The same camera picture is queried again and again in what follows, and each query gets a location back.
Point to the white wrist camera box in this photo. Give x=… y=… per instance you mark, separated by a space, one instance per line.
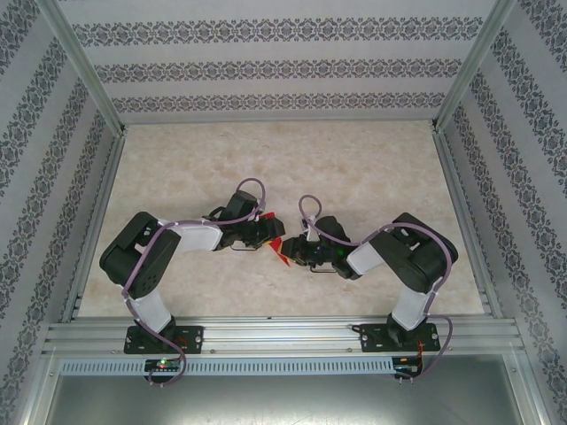
x=308 y=230
x=255 y=217

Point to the aluminium frame post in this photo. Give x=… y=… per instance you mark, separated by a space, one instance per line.
x=475 y=57
x=80 y=57

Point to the grey metal sheet panel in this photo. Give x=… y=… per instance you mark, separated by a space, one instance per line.
x=283 y=398

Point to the aluminium table side rail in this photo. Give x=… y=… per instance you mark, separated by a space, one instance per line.
x=103 y=199
x=458 y=199

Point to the red square paper sheet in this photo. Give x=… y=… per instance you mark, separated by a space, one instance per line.
x=278 y=244

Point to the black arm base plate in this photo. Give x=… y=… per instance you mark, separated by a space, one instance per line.
x=372 y=338
x=192 y=341

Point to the small circuit board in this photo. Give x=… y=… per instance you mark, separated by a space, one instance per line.
x=405 y=367
x=161 y=365

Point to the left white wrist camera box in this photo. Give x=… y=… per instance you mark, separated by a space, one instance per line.
x=255 y=217

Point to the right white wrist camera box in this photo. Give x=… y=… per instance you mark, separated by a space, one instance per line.
x=308 y=230

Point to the long aluminium mounting rail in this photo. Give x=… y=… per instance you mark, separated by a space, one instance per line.
x=283 y=336

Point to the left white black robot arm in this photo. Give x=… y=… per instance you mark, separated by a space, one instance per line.
x=133 y=265

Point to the aluminium frame bar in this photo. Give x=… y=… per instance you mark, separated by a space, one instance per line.
x=531 y=389
x=37 y=389

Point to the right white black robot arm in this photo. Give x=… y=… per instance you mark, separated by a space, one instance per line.
x=421 y=265

